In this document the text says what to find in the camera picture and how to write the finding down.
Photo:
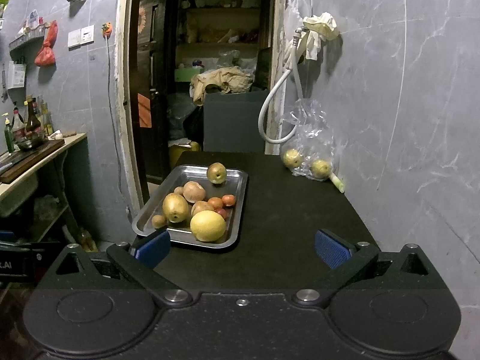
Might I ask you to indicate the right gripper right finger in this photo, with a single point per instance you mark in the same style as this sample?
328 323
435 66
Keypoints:
345 262

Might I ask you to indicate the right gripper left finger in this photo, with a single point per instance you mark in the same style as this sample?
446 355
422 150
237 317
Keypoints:
138 261

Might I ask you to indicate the metal tray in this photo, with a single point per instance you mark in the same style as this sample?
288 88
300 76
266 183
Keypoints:
180 233

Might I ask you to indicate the large yellow lemon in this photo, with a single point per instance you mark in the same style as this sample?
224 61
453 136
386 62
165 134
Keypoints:
207 226

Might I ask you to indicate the brown striped fruit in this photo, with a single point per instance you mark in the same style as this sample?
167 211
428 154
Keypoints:
193 192
200 206

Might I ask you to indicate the small red tomato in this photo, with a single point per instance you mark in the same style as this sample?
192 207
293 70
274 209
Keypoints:
223 213

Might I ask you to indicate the orange tangerine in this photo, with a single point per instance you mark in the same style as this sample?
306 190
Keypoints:
216 203

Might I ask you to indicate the small orange tomato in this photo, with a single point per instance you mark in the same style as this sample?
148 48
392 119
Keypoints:
228 200

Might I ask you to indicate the green leek stalk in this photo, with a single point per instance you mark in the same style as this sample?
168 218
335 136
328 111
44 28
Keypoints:
337 183

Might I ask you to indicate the right bagged pear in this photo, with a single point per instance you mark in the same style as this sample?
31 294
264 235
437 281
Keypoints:
321 169

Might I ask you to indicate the bagged pear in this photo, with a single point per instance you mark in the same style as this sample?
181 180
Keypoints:
321 169
292 158

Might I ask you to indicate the clear plastic bag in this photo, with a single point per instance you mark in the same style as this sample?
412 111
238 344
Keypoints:
313 137

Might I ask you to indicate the left bagged pear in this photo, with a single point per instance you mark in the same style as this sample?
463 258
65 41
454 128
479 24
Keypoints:
292 158

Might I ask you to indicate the dark grey cabinet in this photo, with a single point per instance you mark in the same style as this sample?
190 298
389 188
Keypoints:
230 122

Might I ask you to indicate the dark glass bottle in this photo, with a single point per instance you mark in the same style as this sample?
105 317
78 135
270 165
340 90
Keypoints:
33 124

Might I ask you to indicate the beige cloth heap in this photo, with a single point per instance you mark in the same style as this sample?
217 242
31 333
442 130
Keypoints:
226 79

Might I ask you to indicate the red plastic bag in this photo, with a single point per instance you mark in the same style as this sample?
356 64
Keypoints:
46 56

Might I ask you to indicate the white rubber gloves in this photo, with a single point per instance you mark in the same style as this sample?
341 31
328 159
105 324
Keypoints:
306 35

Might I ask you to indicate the white wall switch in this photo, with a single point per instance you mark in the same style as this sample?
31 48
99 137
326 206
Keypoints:
80 37

